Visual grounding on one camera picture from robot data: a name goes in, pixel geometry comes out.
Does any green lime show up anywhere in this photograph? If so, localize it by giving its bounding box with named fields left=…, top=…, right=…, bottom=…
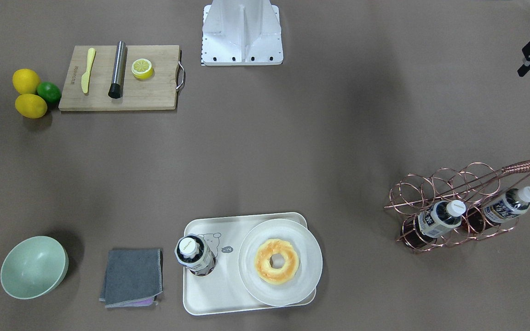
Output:
left=36, top=81, right=62, bottom=104

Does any grey folded cloth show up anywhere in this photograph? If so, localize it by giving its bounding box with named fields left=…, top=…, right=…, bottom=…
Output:
left=99, top=248, right=163, bottom=308

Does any cream serving tray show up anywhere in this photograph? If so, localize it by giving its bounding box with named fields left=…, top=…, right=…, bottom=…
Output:
left=183, top=212, right=316, bottom=315

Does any copper wire bottle rack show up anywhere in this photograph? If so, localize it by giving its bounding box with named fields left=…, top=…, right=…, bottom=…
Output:
left=386, top=160, right=530, bottom=254

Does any green bowl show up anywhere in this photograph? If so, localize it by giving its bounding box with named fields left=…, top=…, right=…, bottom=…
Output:
left=0, top=235, right=69, bottom=300

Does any wooden cutting board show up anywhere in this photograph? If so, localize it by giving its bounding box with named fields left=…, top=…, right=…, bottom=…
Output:
left=58, top=45, right=184, bottom=112

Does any steel cylinder tool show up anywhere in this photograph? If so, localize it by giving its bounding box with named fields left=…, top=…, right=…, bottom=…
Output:
left=108, top=40, right=127, bottom=100

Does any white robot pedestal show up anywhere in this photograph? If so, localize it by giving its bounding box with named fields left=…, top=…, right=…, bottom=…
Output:
left=201, top=0, right=284, bottom=66

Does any half lemon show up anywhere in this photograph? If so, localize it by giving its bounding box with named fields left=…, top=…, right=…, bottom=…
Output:
left=131, top=58, right=154, bottom=80

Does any yellow plastic knife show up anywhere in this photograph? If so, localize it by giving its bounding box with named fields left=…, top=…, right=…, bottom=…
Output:
left=81, top=47, right=96, bottom=94

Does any yellow glazed donut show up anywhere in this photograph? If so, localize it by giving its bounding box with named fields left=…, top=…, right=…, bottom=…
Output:
left=253, top=239, right=300, bottom=285

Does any tea bottle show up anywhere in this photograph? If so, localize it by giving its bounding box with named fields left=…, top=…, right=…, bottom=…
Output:
left=465, top=186, right=530, bottom=234
left=400, top=200, right=467, bottom=249
left=174, top=234, right=215, bottom=276

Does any white round plate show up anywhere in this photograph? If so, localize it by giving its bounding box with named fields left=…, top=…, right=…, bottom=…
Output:
left=238, top=218, right=323, bottom=307

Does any whole lemon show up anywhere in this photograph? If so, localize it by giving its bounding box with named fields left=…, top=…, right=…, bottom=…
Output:
left=12, top=68, right=41, bottom=95
left=14, top=94, right=48, bottom=119

